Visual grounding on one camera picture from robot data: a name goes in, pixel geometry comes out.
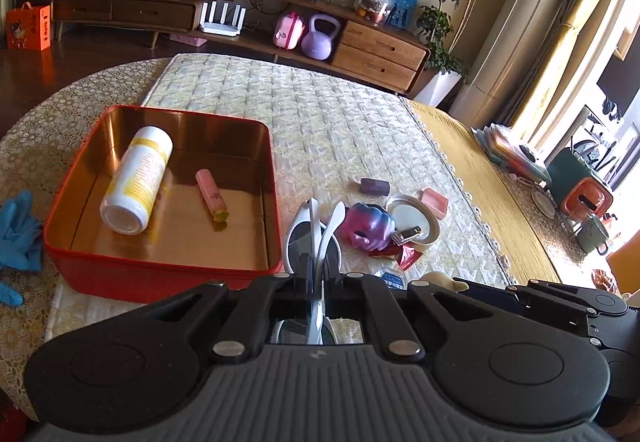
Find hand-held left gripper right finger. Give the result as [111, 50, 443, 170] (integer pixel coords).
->
[320, 271, 501, 364]

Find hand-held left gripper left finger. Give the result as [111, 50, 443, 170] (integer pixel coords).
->
[149, 271, 314, 364]

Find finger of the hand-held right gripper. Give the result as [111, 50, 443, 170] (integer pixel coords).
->
[451, 277, 629, 339]

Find white sunglasses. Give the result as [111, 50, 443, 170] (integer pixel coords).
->
[270, 197, 347, 346]

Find purple fist figurine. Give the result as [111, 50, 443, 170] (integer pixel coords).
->
[335, 202, 397, 253]

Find red foil wrapper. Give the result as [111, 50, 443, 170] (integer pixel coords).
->
[367, 242, 417, 269]

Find round white compact case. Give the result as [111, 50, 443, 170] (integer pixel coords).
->
[385, 195, 442, 246]

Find small pink box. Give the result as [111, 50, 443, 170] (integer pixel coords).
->
[419, 187, 450, 218]

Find red metal tin box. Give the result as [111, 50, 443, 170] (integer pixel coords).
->
[42, 104, 284, 304]

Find small blue packet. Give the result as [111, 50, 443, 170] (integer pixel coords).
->
[379, 267, 407, 291]

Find green mug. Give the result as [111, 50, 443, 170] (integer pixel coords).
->
[574, 214, 612, 256]

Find small purple box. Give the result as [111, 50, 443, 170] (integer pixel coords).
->
[359, 177, 390, 196]

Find pink lip balm tube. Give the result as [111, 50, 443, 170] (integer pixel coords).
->
[195, 168, 230, 222]

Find stack of books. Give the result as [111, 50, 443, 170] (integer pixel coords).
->
[472, 121, 552, 184]

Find white and yellow bottle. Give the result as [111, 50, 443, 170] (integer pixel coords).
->
[99, 125, 174, 236]

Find wooden media cabinet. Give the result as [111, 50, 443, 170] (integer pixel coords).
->
[50, 0, 432, 96]

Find purple kettlebell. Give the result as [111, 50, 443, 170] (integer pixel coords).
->
[300, 13, 342, 61]

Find yellow curtain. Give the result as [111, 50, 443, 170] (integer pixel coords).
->
[500, 0, 638, 145]

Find flat pink box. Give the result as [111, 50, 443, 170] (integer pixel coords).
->
[169, 33, 208, 48]

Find white router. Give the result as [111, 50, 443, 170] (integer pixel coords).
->
[199, 0, 248, 34]

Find white standing air conditioner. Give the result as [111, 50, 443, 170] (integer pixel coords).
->
[447, 0, 577, 129]

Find blue gift bag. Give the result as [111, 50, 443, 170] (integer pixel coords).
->
[387, 0, 420, 31]

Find clear plastic snack bag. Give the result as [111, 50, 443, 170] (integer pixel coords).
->
[353, 0, 391, 24]

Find blue rubber glove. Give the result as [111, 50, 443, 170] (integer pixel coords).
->
[0, 190, 44, 273]
[0, 282, 24, 307]

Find lace patterned tablecloth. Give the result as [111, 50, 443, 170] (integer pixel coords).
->
[0, 56, 173, 423]

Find orange gift box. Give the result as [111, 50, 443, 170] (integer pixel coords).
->
[5, 2, 53, 52]

